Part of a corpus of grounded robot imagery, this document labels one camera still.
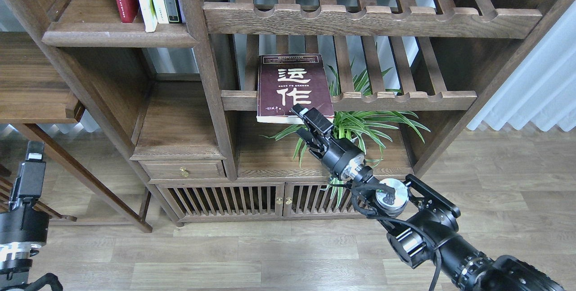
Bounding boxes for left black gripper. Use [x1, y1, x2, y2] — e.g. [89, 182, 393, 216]
[0, 141, 49, 274]

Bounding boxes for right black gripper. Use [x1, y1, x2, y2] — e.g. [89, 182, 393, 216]
[291, 104, 374, 183]

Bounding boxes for dark red book white characters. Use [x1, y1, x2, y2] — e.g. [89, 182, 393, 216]
[256, 54, 334, 124]

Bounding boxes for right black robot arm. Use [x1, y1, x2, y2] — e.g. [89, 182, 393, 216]
[292, 104, 563, 291]

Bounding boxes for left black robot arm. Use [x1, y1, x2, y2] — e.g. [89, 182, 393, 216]
[0, 141, 63, 291]

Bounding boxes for wooden slatted rack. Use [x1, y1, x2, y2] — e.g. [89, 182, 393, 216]
[0, 164, 77, 223]

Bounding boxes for wooden side table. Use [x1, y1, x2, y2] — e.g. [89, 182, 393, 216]
[0, 31, 152, 233]

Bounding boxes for green spider plant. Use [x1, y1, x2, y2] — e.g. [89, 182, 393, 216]
[263, 65, 430, 206]

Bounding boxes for brass drawer knob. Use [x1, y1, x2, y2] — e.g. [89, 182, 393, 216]
[180, 167, 189, 178]

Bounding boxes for dark wooden bookshelf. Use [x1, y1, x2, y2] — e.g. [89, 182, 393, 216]
[4, 0, 575, 225]

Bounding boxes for white curtain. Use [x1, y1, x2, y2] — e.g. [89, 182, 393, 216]
[467, 4, 576, 131]

